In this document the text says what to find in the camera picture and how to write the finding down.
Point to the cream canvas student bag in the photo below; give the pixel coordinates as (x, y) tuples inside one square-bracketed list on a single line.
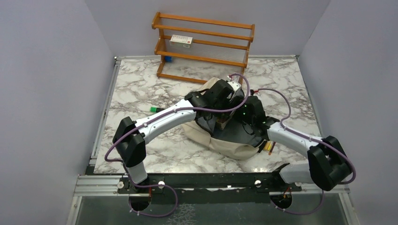
[(232, 141)]

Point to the green comic book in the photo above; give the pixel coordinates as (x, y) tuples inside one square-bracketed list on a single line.
[(223, 120)]

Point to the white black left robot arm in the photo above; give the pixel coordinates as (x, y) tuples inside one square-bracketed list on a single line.
[(132, 136)]

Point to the orange wooden shelf rack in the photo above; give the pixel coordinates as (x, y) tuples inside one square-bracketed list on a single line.
[(214, 42)]

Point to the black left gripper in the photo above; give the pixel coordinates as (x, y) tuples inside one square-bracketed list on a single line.
[(227, 101)]

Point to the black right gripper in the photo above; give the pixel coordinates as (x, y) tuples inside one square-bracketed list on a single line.
[(238, 109)]

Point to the green black highlighter marker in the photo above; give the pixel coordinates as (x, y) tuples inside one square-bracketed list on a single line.
[(155, 109)]

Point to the white red box on shelf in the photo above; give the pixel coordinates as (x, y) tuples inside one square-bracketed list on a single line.
[(181, 41)]

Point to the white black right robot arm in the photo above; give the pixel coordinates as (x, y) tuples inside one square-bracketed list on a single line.
[(327, 164)]

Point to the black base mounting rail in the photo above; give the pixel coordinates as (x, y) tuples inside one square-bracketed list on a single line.
[(203, 188)]

